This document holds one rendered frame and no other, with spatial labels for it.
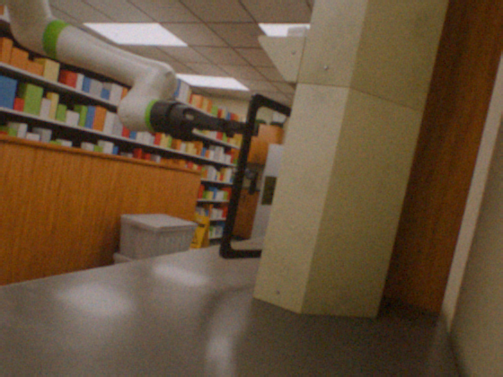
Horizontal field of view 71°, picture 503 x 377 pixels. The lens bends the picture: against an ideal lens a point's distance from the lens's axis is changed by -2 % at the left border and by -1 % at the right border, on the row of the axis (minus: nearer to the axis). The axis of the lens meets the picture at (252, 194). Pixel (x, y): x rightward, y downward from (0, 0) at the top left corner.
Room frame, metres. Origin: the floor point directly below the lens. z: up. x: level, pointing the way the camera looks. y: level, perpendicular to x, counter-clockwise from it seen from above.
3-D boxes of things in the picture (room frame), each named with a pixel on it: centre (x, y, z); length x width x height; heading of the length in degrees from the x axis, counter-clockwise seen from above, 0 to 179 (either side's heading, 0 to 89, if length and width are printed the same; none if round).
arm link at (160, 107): (0.97, 0.26, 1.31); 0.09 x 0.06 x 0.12; 156
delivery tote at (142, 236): (3.10, 0.74, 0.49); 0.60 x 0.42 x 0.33; 156
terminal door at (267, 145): (0.93, -0.06, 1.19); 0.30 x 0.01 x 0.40; 136
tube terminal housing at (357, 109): (0.85, -0.22, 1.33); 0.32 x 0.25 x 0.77; 156
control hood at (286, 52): (0.93, -0.06, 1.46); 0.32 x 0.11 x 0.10; 156
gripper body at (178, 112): (0.94, 0.20, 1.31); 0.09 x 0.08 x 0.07; 66
